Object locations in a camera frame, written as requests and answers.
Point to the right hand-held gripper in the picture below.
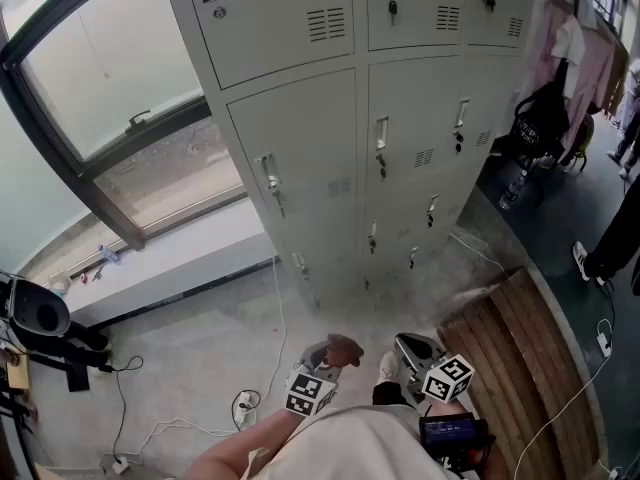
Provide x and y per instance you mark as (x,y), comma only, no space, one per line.
(445,378)

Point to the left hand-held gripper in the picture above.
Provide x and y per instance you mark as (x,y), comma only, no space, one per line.
(310,393)

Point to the brown wiping cloth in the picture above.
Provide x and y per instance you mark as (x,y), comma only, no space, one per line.
(345,349)

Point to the grey metal locker door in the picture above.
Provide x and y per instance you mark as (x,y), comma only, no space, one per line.
(310,133)

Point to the person's left forearm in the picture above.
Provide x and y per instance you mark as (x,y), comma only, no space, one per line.
(240,448)

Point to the person's right forearm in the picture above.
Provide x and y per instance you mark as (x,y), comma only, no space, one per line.
(442,408)

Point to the grey metal locker cabinet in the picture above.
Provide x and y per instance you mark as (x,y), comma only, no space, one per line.
(415,93)

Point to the person's white shoe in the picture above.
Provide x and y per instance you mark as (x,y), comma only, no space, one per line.
(389,365)

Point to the person's black trouser leg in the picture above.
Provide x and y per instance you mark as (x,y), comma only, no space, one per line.
(387,393)

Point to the black wrist screen device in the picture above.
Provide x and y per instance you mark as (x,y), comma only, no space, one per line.
(450,430)

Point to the white power strip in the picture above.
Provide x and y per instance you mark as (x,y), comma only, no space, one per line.
(244,408)

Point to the person's white shirt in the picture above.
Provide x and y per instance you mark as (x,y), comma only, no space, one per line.
(350,443)

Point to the wooden slat bench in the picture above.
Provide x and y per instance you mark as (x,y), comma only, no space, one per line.
(520,368)

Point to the white window sill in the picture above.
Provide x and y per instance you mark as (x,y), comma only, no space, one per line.
(175,263)

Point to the clear water bottle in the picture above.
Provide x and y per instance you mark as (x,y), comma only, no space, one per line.
(512,190)

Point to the white plug adapter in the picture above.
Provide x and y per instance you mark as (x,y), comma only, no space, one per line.
(120,466)

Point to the small clear plastic bottle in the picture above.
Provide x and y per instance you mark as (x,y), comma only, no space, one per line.
(108,254)

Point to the black floor stand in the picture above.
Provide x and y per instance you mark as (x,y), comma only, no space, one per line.
(75,355)

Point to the dark framed window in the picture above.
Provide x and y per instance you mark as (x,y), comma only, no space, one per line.
(115,213)

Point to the black bag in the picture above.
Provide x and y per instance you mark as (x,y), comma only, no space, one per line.
(540,123)

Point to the yellow chair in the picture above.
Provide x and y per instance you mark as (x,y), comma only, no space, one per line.
(582,148)

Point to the white tape roll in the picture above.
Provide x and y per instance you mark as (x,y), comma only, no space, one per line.
(60,283)

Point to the grey black machine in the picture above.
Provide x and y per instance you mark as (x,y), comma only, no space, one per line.
(30,313)

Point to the brown cardboard piece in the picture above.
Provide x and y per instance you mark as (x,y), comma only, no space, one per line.
(17,375)

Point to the pink hanging garment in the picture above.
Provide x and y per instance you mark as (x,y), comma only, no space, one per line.
(592,83)

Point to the white hanging garment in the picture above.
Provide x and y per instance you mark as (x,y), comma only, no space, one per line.
(569,38)

